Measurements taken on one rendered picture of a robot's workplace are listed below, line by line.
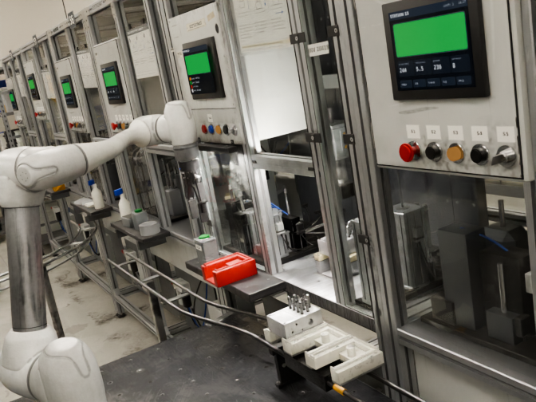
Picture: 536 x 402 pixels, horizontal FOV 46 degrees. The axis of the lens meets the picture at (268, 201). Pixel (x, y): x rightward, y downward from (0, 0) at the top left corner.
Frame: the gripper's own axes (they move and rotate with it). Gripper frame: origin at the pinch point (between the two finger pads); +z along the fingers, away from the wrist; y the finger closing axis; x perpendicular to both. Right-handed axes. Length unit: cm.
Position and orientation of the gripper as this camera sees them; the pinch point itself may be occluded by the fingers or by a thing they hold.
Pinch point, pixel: (199, 213)
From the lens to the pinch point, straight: 232.9
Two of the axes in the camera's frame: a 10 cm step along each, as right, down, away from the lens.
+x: -8.5, 2.6, -4.6
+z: 1.7, 9.6, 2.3
